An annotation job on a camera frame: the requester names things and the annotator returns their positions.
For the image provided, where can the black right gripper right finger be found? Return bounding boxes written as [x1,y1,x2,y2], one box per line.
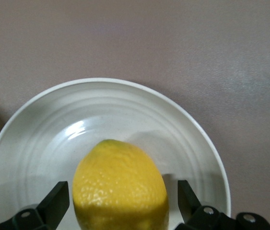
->
[175,179,270,230]

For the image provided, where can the beige plate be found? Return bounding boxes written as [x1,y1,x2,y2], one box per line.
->
[0,77,231,230]

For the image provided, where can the yellow lemon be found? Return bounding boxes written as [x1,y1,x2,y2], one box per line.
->
[72,138,169,230]

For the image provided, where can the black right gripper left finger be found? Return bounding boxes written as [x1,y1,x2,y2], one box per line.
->
[0,181,70,230]

